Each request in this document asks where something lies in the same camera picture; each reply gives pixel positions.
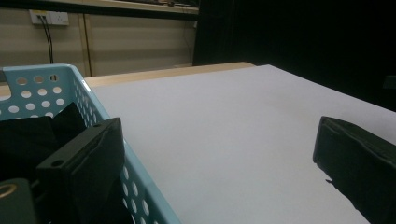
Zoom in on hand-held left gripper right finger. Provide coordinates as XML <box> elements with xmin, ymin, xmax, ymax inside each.
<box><xmin>312</xmin><ymin>115</ymin><xmax>396</xmax><ymax>224</ymax></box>

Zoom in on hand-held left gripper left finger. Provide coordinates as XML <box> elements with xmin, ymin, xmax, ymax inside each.
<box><xmin>35</xmin><ymin>117</ymin><xmax>126</xmax><ymax>224</ymax></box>

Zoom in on black pants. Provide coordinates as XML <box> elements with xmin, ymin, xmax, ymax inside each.
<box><xmin>0</xmin><ymin>102</ymin><xmax>92</xmax><ymax>188</ymax></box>

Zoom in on light blue perforated plastic basket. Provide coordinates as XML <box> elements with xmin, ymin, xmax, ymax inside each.
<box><xmin>0</xmin><ymin>63</ymin><xmax>183</xmax><ymax>224</ymax></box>

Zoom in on wooden table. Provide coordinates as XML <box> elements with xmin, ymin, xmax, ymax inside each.
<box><xmin>83</xmin><ymin>61</ymin><xmax>257</xmax><ymax>89</ymax></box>

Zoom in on beige wooden cabinet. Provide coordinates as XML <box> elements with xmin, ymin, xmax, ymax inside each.
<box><xmin>0</xmin><ymin>0</ymin><xmax>200</xmax><ymax>78</ymax></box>

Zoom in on white table sheet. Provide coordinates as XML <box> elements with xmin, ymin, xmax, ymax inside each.
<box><xmin>90</xmin><ymin>63</ymin><xmax>396</xmax><ymax>224</ymax></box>

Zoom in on black wall socket cable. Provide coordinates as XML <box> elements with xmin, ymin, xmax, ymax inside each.
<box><xmin>37</xmin><ymin>14</ymin><xmax>55</xmax><ymax>65</ymax></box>

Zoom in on white wall socket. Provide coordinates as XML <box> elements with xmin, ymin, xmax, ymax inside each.
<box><xmin>29</xmin><ymin>8</ymin><xmax>70</xmax><ymax>26</ymax></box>

